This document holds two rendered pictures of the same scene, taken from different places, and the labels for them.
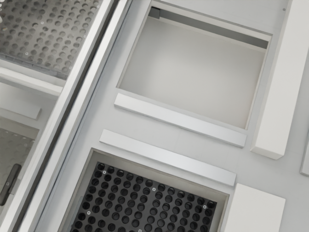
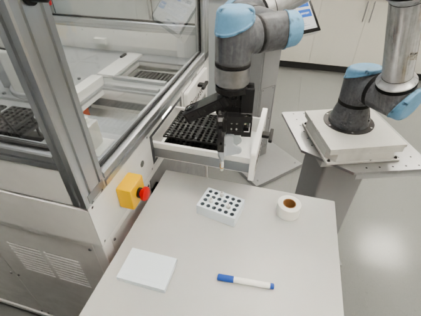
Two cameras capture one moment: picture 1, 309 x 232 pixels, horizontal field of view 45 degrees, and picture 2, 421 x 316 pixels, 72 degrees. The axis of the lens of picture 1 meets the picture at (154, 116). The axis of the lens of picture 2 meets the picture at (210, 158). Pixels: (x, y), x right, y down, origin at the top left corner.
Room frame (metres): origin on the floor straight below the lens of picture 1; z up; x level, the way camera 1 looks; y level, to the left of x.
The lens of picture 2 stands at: (1.26, 0.28, 1.45)
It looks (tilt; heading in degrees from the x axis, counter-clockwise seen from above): 39 degrees down; 180
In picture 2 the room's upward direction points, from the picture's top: straight up
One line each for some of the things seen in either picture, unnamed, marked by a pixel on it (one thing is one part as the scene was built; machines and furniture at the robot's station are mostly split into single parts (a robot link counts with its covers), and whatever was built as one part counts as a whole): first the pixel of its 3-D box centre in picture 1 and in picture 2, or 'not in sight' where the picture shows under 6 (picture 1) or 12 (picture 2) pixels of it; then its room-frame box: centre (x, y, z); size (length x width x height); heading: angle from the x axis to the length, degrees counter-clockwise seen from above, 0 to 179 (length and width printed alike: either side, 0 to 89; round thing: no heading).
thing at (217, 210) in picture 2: not in sight; (220, 206); (0.66, 0.30, 0.78); 0.12 x 0.08 x 0.04; 65
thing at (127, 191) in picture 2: not in sight; (132, 190); (0.70, 0.05, 0.88); 0.07 x 0.05 x 0.07; 165
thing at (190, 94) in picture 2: not in sight; (196, 91); (0.07, 0.20, 0.87); 0.29 x 0.02 x 0.11; 165
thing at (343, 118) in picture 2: not in sight; (351, 110); (0.26, 0.82, 0.88); 0.15 x 0.15 x 0.10
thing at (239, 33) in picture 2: not in sight; (235, 36); (0.66, 0.32, 1.28); 0.09 x 0.08 x 0.11; 118
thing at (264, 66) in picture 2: not in sight; (265, 101); (-0.53, 0.64, 0.51); 0.50 x 0.45 x 1.02; 33
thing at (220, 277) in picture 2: not in sight; (245, 281); (0.90, 0.36, 0.77); 0.14 x 0.02 x 0.02; 80
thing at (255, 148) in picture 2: not in sight; (258, 141); (0.45, 0.43, 0.87); 0.29 x 0.02 x 0.11; 165
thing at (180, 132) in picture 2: not in sight; (202, 133); (0.40, 0.24, 0.87); 0.22 x 0.18 x 0.06; 75
